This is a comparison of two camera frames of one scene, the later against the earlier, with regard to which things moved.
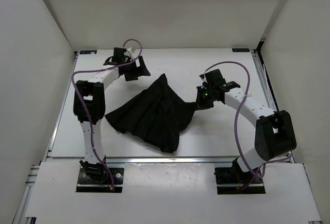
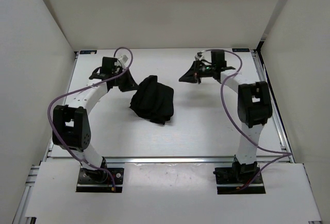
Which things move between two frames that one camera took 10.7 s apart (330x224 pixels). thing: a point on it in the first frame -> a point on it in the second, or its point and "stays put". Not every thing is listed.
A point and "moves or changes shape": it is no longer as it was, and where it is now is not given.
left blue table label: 87,52 stays put
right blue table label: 241,50 stays put
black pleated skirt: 154,115 moves or changes shape
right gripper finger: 204,105 -> 197,76
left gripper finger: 144,70 -> 131,84
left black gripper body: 132,68 -> 120,82
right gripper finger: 200,96 -> 191,76
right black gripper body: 209,96 -> 205,71
